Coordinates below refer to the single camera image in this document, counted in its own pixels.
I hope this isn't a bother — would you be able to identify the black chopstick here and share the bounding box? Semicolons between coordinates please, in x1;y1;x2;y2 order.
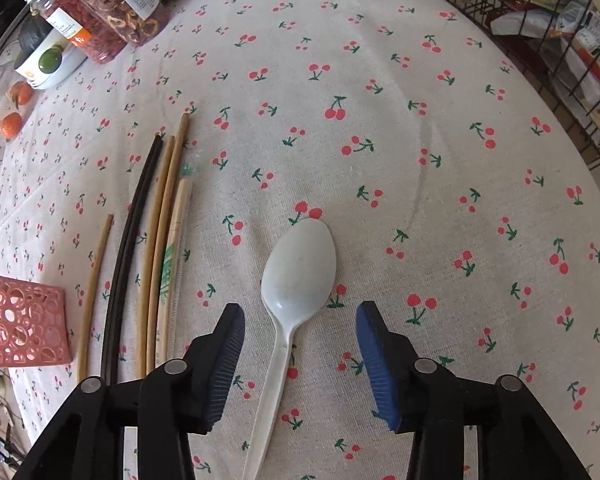
100;134;160;378
107;136;165;383

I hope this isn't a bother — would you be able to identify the clear jar of red berries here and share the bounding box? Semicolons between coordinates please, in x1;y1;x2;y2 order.
22;0;127;65

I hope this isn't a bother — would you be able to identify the white plastic spoon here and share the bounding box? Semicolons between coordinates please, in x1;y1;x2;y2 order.
240;217;338;480

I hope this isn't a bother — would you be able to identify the clear jar of dried fruit slices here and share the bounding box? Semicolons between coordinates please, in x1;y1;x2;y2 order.
65;0;173;48

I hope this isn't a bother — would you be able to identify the cherry print tablecloth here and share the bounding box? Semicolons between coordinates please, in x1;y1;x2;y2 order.
0;0;600;480

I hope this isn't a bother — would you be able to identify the short pale wooden chopstick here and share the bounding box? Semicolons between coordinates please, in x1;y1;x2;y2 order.
77;214;115;382

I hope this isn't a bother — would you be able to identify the pink perforated utensil basket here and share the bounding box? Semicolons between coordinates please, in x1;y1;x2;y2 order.
0;271;74;368

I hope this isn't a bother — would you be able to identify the black wire rack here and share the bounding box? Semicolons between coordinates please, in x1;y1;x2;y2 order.
442;0;600;168

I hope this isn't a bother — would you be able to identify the tangerine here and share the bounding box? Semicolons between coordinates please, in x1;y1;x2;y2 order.
0;112;24;141
10;81;34;109

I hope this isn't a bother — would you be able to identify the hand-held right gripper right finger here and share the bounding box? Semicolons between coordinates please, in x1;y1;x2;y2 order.
356;301;593;480

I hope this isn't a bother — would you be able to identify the pile of snack packets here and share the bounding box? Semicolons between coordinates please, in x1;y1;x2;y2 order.
462;0;600;141

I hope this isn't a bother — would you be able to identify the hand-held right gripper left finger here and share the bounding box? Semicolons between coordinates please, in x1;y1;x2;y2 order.
15;304;246;480

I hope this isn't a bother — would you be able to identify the disposable chopstick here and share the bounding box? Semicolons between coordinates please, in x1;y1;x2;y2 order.
155;177;194;362

